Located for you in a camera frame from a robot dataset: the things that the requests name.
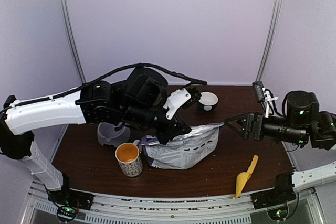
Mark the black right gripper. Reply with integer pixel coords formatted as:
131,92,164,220
224,112,306,146

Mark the purple pet food bag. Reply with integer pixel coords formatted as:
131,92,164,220
134,122,224,170

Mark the yellow plastic scoop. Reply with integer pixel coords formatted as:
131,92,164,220
235,155,259,198

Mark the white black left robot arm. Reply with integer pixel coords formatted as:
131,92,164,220
1,63,199,205

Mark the right arm base board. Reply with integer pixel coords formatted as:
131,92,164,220
251,188,299,222

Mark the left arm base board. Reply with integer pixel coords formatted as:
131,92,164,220
46,190,94,222

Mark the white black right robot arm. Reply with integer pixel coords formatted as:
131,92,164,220
225,90,335,204

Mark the grey double pet feeder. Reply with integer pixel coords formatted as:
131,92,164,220
97,122,131,147

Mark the dark blue white bowl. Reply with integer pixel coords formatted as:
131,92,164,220
197,91,218,111

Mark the white mug yellow inside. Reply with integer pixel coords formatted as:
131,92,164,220
115,143,143,177

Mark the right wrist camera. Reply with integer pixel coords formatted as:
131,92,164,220
252,81,265,103

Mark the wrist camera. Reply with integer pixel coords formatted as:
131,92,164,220
252,81,265,103
182,87,201,109

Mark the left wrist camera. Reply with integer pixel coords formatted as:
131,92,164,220
182,87,201,109

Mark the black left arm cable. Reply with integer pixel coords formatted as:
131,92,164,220
10,62,208,109

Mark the aluminium front rail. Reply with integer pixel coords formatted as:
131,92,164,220
19,181,325,223

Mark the right aluminium corner post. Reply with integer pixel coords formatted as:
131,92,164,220
256,0,283,81

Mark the aluminium corner post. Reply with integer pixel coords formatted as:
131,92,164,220
60,0,86,83
256,0,283,81

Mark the left aluminium corner post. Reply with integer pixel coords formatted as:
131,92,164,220
60,0,86,83

